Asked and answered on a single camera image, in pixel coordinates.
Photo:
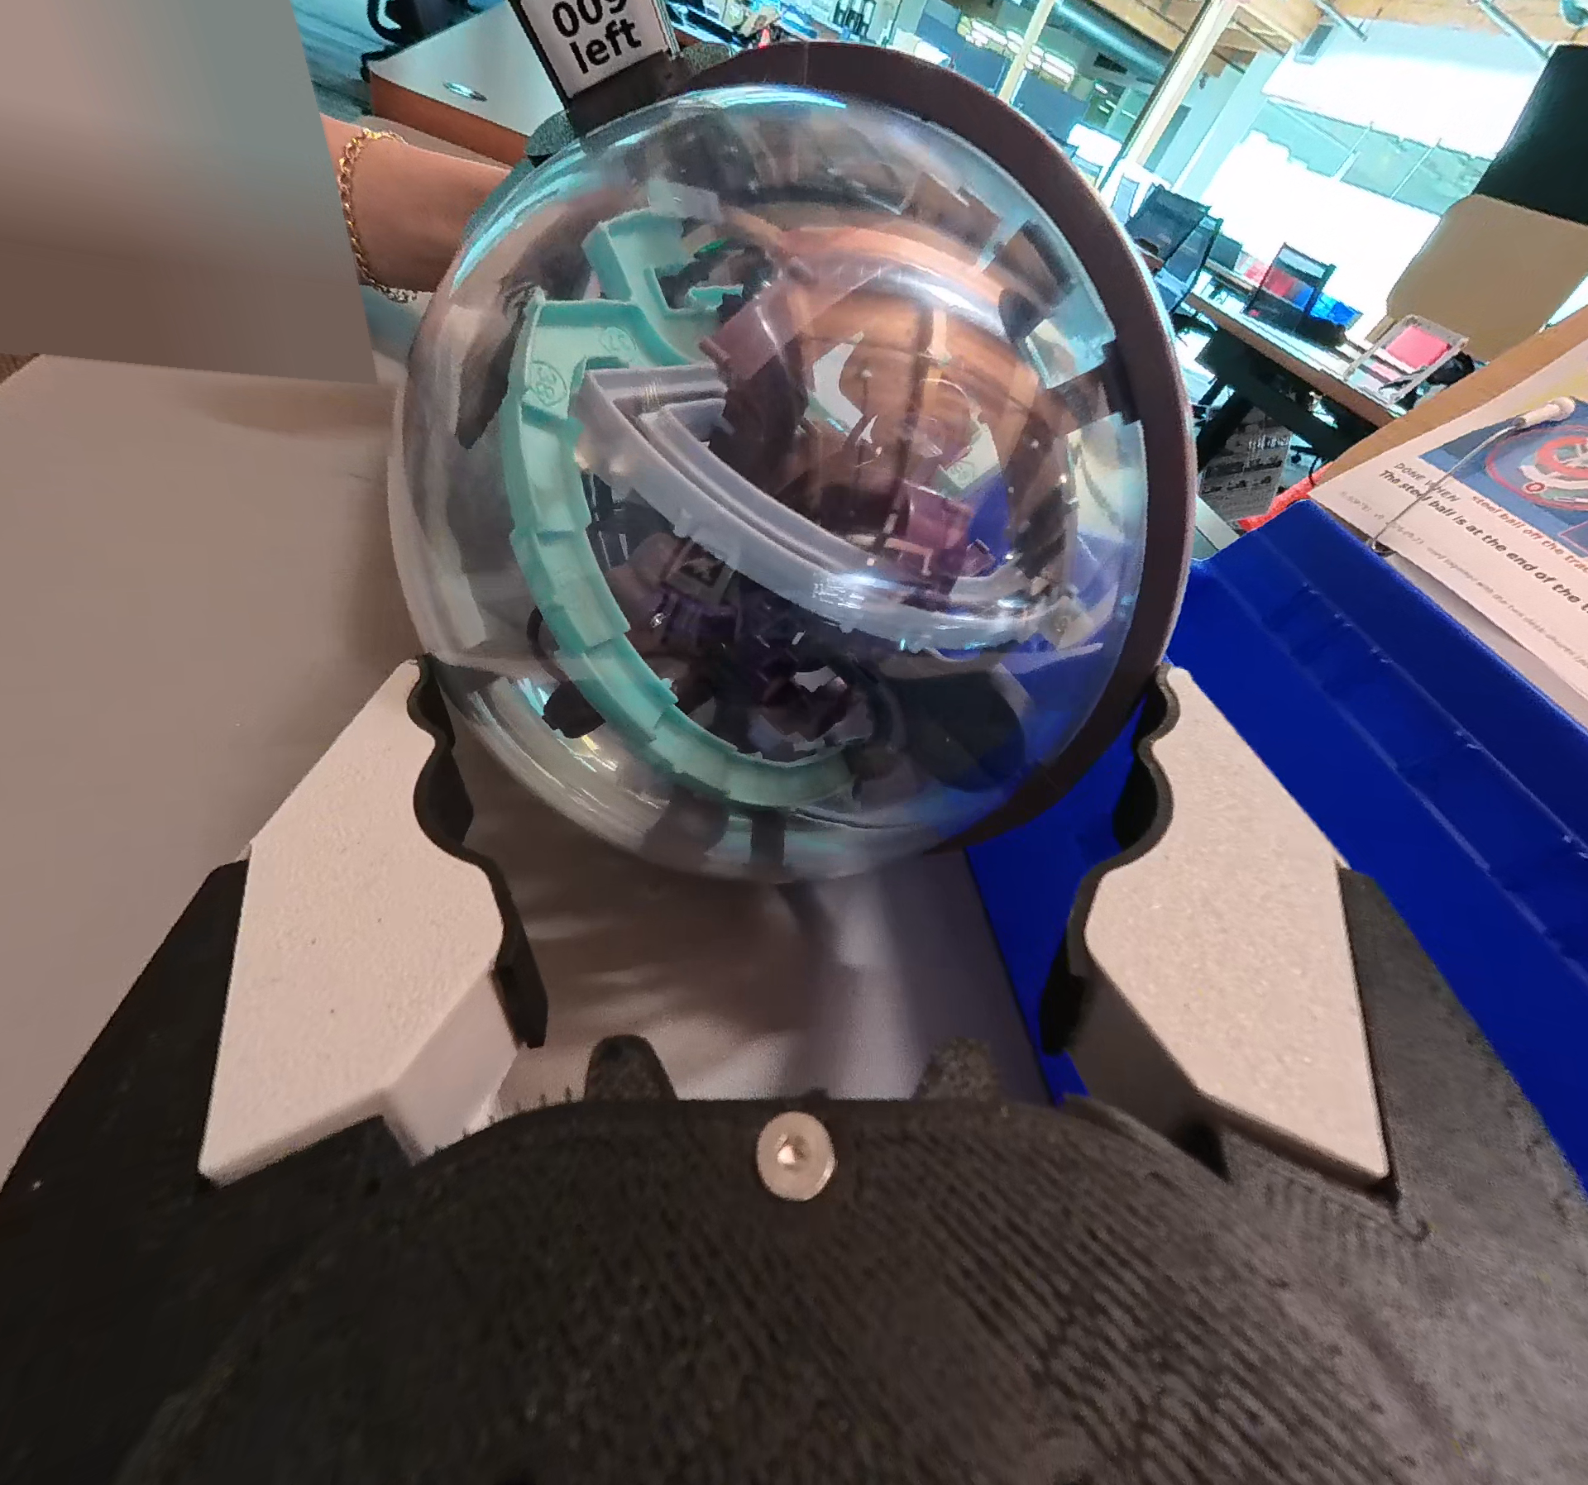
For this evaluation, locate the long wooden desk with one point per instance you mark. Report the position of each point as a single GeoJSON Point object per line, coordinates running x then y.
{"type": "Point", "coordinates": [1291, 351]}

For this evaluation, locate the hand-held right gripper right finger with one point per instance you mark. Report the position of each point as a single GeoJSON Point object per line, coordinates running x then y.
{"type": "Point", "coordinates": [1241, 977]}

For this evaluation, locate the black hanging panel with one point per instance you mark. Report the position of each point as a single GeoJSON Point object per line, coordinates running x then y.
{"type": "Point", "coordinates": [1551, 133]}

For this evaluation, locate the black mesh office chair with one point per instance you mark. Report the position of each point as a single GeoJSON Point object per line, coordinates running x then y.
{"type": "Point", "coordinates": [1284, 283]}
{"type": "Point", "coordinates": [1172, 226]}

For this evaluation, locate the red acrylic frame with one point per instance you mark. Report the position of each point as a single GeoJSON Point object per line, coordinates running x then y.
{"type": "Point", "coordinates": [1415, 351]}

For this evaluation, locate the instruction sheet on board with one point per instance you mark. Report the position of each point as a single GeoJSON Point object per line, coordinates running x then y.
{"type": "Point", "coordinates": [1427, 425]}

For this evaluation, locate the beige hanging panel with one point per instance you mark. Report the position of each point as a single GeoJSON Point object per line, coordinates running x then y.
{"type": "Point", "coordinates": [1514, 271]}

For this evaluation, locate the printed instruction sheet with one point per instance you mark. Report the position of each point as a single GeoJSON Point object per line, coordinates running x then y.
{"type": "Point", "coordinates": [1465, 542]}

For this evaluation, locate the blue plastic bin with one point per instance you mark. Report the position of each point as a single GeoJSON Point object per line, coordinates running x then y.
{"type": "Point", "coordinates": [1365, 704]}

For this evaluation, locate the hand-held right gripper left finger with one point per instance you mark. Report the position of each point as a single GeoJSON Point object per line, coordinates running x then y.
{"type": "Point", "coordinates": [347, 965]}

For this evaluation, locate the clear plastic maze ball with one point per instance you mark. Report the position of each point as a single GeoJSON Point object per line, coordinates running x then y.
{"type": "Point", "coordinates": [794, 456]}

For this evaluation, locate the person's left hand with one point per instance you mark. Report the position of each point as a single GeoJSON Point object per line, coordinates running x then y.
{"type": "Point", "coordinates": [433, 209]}

